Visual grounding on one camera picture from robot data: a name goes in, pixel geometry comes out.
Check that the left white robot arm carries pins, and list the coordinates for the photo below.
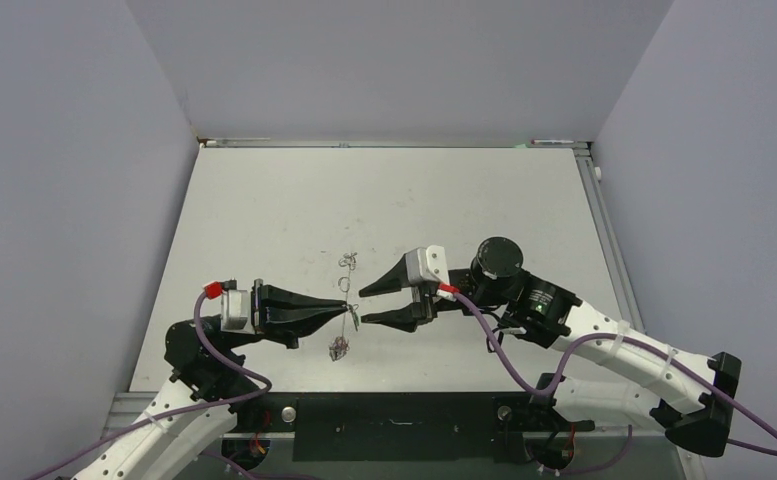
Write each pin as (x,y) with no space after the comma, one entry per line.
(210,384)

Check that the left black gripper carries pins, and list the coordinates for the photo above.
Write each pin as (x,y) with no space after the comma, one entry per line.
(282,314)

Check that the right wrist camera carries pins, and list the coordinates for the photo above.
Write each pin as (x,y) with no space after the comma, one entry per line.
(427,267)

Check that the metal crescent keyring plate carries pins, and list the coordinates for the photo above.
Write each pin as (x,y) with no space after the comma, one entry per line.
(340,345)

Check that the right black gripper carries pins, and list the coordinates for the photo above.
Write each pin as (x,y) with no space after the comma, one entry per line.
(423,307)

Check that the aluminium rail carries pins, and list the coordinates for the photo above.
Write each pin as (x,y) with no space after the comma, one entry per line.
(622,286)
(128,406)
(449,143)

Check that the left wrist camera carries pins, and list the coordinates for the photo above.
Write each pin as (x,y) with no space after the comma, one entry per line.
(236,306)

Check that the right aluminium rail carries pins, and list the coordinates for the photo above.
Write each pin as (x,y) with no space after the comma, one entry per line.
(622,286)

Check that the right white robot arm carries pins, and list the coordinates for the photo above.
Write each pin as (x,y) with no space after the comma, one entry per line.
(686,396)

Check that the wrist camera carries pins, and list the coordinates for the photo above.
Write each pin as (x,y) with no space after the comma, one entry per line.
(236,306)
(427,267)

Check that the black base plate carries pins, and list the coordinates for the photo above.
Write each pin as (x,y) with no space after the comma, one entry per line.
(506,427)

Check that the front aluminium rail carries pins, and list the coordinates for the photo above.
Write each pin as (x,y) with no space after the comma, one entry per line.
(128,406)

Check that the rear aluminium rail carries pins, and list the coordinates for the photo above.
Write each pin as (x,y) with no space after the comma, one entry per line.
(449,143)

